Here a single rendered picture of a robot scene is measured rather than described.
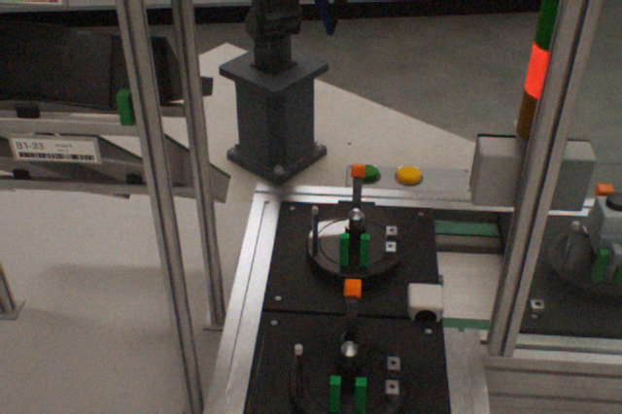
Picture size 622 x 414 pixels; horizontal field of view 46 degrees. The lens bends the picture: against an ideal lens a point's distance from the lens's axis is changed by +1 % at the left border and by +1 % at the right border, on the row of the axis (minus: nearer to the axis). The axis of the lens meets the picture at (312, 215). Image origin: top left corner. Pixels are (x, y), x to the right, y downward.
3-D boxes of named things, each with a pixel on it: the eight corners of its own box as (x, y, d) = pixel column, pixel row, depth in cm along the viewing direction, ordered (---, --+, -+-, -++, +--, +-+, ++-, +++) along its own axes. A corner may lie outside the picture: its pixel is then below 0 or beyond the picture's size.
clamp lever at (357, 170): (349, 213, 110) (351, 163, 108) (362, 214, 110) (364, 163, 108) (348, 220, 107) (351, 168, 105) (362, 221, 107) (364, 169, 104)
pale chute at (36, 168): (52, 187, 117) (58, 159, 117) (129, 199, 114) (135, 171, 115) (-69, 148, 90) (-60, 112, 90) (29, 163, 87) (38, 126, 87)
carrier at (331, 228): (281, 210, 118) (279, 144, 111) (431, 217, 117) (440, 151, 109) (261, 320, 99) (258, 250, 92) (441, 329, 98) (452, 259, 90)
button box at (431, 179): (345, 191, 131) (346, 162, 127) (466, 196, 129) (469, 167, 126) (344, 216, 125) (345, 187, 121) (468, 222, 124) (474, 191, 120)
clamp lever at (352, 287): (342, 335, 91) (344, 277, 89) (358, 335, 91) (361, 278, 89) (341, 348, 88) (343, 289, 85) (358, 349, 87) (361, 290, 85)
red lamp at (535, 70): (521, 78, 77) (530, 33, 74) (570, 79, 77) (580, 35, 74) (528, 101, 73) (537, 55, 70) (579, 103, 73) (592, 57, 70)
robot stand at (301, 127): (274, 128, 155) (271, 40, 142) (328, 154, 147) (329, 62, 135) (224, 158, 146) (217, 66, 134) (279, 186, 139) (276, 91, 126)
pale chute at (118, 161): (147, 191, 116) (152, 163, 116) (225, 204, 113) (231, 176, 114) (53, 154, 89) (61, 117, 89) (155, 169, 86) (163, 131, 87)
